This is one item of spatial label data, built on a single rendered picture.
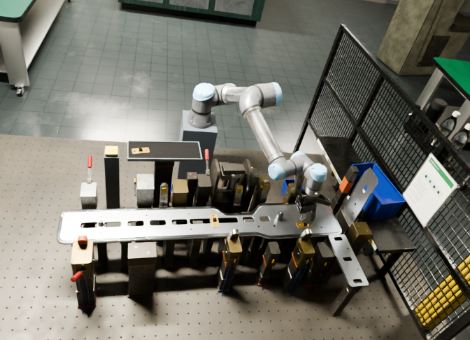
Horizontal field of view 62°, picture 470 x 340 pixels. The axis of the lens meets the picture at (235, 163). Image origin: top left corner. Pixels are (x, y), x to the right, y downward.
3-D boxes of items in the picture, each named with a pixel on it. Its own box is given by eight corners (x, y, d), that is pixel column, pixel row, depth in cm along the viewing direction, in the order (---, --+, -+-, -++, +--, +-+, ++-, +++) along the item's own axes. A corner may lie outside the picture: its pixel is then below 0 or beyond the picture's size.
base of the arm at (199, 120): (186, 112, 236) (188, 98, 230) (210, 114, 240) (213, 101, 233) (187, 127, 226) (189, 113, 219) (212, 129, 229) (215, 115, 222)
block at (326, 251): (306, 292, 206) (324, 262, 187) (299, 273, 214) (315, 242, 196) (319, 291, 208) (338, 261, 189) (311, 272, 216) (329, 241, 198)
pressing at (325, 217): (54, 250, 165) (54, 248, 164) (61, 209, 181) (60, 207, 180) (344, 236, 201) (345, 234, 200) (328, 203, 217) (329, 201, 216)
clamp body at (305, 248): (285, 297, 202) (305, 259, 179) (278, 277, 210) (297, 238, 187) (296, 296, 203) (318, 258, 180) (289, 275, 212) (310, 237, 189)
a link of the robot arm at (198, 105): (187, 103, 227) (190, 82, 218) (208, 99, 233) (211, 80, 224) (197, 115, 220) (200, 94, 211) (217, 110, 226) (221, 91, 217)
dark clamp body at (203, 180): (189, 233, 220) (198, 186, 195) (187, 217, 229) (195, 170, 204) (202, 233, 222) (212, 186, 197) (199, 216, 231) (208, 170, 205)
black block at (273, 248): (258, 291, 201) (272, 259, 182) (254, 274, 208) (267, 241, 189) (268, 290, 203) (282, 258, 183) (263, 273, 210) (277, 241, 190)
